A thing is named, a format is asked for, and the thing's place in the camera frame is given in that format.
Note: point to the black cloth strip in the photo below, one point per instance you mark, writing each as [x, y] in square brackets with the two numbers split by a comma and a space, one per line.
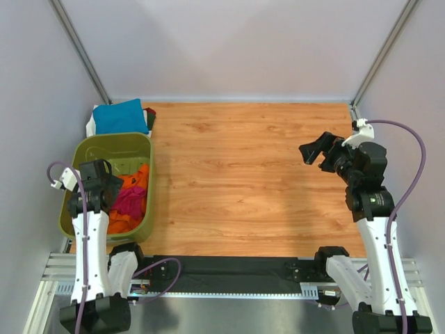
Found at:
[191, 281]

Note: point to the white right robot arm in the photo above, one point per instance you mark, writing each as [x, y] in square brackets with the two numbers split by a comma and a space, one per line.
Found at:
[384, 304]

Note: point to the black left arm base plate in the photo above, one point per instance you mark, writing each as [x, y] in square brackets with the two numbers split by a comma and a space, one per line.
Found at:
[156, 268]

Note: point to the folded dark red t shirt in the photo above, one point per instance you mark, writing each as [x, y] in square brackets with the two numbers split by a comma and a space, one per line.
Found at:
[149, 110]

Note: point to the aluminium front rail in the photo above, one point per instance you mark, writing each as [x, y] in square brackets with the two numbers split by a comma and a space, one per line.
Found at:
[62, 267]

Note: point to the slotted grey cable duct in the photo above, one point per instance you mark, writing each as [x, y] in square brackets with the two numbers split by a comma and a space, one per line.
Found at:
[308, 292]

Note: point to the olive green plastic basket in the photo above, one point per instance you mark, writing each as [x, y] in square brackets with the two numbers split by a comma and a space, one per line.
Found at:
[127, 153]

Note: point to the folded dark green t shirt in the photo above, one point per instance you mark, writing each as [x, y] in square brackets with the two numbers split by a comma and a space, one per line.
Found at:
[151, 117]

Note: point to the folded white t shirt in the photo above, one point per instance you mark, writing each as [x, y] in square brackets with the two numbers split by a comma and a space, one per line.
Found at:
[91, 127]

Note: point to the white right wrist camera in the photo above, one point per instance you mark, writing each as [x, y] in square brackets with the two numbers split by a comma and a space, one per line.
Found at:
[363, 132]

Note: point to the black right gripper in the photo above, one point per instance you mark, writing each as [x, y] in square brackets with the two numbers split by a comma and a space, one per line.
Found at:
[326, 142]

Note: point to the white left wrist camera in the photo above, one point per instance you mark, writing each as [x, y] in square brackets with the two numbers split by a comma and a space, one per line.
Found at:
[67, 180]

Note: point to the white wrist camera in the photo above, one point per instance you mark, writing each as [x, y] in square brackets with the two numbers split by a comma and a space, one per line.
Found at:
[363, 132]
[67, 180]

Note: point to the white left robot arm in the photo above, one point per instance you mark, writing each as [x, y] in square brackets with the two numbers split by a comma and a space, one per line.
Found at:
[99, 301]

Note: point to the orange t shirt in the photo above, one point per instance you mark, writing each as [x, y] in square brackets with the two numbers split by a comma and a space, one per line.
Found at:
[118, 223]

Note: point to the left aluminium corner post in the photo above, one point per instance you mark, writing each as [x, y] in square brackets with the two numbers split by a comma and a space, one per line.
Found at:
[67, 25]

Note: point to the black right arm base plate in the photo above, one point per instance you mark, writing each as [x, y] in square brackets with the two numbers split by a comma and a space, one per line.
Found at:
[306, 271]

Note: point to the magenta pink t shirt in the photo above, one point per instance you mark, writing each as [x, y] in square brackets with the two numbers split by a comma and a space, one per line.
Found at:
[130, 202]

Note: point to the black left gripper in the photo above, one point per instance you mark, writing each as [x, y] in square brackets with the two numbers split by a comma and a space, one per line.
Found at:
[113, 183]

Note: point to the right aluminium corner post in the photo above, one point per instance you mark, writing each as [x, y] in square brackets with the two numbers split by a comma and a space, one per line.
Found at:
[390, 41]

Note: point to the aluminium corner post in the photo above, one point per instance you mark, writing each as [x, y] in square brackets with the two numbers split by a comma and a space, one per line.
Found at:
[390, 41]
[67, 25]

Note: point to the folded blue t shirt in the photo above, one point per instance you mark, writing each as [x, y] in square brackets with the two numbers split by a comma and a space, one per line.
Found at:
[124, 117]

